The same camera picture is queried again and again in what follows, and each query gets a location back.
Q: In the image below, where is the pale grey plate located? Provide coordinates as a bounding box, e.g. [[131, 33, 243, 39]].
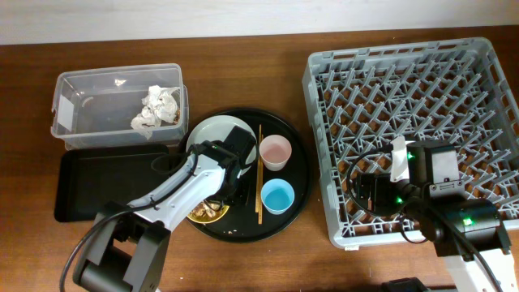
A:
[[186, 115, 256, 149]]

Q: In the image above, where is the wooden chopstick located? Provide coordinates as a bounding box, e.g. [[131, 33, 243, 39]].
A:
[[255, 124, 262, 213], [257, 157, 264, 225]]

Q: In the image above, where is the pink cup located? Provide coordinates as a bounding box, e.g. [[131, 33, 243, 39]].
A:
[[259, 135, 292, 171]]

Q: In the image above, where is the yellow bowl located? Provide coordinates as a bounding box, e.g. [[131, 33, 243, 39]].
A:
[[187, 200, 229, 224]]

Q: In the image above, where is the blue cup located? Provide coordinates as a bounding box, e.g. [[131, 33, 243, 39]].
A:
[[261, 178, 295, 215]]

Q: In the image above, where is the food scraps pile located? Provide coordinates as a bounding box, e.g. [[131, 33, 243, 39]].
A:
[[190, 200, 223, 219]]

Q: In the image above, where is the white napkin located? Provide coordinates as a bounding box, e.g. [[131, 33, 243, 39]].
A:
[[131, 85, 181, 140]]

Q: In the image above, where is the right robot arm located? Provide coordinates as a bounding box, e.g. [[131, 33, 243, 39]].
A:
[[346, 136, 518, 291]]

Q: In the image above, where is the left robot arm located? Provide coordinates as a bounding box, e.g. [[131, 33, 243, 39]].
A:
[[65, 137, 257, 291]]

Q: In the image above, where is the grey dishwasher rack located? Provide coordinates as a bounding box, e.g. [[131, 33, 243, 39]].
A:
[[302, 37, 518, 250]]

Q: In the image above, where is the round black serving tray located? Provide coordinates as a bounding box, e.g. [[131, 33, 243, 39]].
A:
[[191, 108, 313, 243]]

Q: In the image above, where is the clear plastic storage bin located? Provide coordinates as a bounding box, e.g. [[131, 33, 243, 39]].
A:
[[50, 63, 189, 149]]

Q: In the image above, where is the black rectangular tray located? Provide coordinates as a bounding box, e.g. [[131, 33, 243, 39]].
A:
[[54, 144, 169, 222]]

